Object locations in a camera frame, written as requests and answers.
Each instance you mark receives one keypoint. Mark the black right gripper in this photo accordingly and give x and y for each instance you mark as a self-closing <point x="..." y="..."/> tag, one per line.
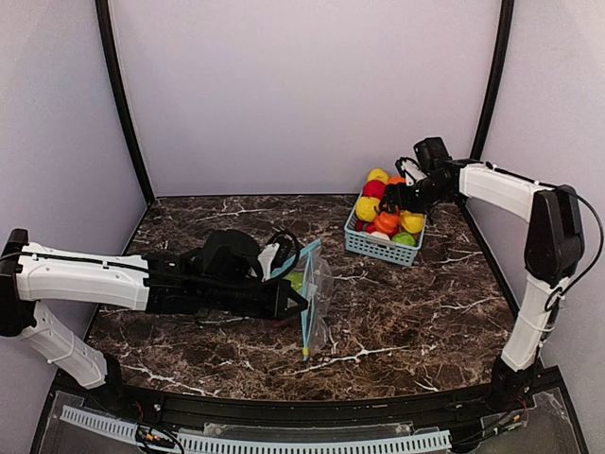
<point x="403" y="195"/>

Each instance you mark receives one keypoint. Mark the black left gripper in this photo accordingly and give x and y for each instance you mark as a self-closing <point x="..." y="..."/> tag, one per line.
<point x="264" y="300"/>

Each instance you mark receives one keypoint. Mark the red wrinkled fruit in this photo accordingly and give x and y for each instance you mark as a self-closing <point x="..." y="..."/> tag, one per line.
<point x="284" y="322"/>

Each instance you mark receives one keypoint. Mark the green pear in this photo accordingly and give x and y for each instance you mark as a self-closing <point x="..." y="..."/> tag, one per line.
<point x="296" y="279"/>

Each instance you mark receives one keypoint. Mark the clear zip bag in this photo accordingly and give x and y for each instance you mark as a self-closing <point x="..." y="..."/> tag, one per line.
<point x="316" y="337"/>
<point x="305" y="279"/>

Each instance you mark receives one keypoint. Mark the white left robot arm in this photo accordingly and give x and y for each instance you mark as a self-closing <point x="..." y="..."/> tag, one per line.
<point x="230" y="272"/>

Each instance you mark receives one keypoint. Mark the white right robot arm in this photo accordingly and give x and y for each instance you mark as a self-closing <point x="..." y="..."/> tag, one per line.
<point x="550" y="245"/>

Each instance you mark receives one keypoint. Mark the orange pumpkin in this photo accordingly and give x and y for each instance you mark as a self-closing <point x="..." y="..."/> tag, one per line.
<point x="387" y="223"/>

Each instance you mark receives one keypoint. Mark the red apple back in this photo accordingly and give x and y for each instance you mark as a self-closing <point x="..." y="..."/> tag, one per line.
<point x="374" y="189"/>

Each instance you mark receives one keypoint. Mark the yellow apple front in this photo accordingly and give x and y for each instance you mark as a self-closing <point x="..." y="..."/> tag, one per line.
<point x="367" y="208"/>

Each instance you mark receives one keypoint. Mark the yellow lemon right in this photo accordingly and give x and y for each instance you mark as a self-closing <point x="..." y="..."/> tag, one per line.
<point x="412" y="223"/>

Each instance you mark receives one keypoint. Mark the white garlic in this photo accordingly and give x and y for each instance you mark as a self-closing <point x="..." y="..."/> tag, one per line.
<point x="380" y="235"/>

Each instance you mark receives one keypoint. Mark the yellow fruit back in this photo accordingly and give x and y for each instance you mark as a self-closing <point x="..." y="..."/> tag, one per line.
<point x="378" y="174"/>

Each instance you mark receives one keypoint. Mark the green lime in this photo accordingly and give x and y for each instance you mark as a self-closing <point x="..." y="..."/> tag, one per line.
<point x="405" y="238"/>

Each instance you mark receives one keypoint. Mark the light blue plastic basket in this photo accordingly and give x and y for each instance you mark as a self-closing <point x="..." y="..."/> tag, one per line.
<point x="358" y="240"/>

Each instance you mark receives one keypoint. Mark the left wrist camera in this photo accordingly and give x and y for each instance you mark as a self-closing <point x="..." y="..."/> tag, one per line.
<point x="279" y="256"/>

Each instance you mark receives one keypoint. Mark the black front table rail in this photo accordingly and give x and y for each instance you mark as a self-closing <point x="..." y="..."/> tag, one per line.
<point x="459" y="410"/>

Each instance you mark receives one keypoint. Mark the white slotted cable duct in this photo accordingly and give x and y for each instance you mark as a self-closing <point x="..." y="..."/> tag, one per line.
<point x="216" y="438"/>

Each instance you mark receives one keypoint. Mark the black right frame post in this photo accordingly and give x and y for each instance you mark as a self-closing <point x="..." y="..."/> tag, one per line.
<point x="500" y="50"/>

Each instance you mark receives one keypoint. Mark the black frame post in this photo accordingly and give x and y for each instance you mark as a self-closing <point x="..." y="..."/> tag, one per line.
<point x="500" y="50"/>
<point x="104" y="21"/>

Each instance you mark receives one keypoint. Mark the black left frame post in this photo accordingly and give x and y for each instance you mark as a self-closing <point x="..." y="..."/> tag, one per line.
<point x="104" y="21"/>

